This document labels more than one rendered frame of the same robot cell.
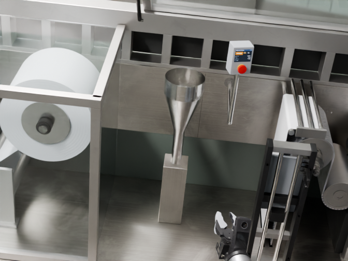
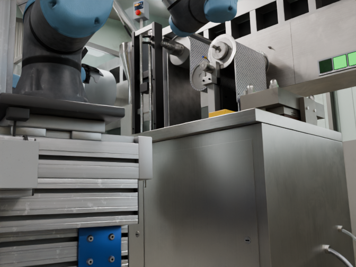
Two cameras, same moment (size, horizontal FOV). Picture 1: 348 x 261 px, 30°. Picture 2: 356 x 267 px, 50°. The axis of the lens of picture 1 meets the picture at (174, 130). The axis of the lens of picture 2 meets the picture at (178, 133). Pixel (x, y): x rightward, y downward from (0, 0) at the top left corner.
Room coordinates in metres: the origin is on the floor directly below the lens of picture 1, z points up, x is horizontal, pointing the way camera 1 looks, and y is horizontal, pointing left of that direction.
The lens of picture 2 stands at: (0.62, -1.62, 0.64)
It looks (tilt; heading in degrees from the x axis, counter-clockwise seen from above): 10 degrees up; 42
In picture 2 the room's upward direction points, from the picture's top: 2 degrees counter-clockwise
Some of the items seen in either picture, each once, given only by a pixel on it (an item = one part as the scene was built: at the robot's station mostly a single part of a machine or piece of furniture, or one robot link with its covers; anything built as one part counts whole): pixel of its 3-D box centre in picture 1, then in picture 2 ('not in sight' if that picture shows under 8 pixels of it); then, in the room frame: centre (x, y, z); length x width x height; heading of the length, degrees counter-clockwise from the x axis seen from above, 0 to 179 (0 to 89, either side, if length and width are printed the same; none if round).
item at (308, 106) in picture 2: not in sight; (309, 112); (2.04, -1.01, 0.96); 0.10 x 0.03 x 0.11; 179
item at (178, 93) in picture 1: (184, 84); (131, 51); (1.98, -0.02, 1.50); 0.14 x 0.14 x 0.06
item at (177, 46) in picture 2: (313, 159); (175, 48); (1.85, -0.49, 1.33); 0.06 x 0.06 x 0.06; 89
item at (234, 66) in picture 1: (240, 58); (140, 10); (1.90, -0.19, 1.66); 0.07 x 0.07 x 0.10; 16
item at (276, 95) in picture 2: not in sight; (284, 107); (2.03, -0.92, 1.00); 0.40 x 0.16 x 0.06; 179
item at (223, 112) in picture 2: not in sight; (223, 115); (1.63, -0.89, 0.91); 0.07 x 0.07 x 0.02; 89
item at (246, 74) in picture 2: not in sight; (251, 85); (1.98, -0.80, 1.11); 0.23 x 0.01 x 0.18; 179
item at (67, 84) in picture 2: not in sight; (51, 89); (1.00, -0.92, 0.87); 0.15 x 0.15 x 0.10
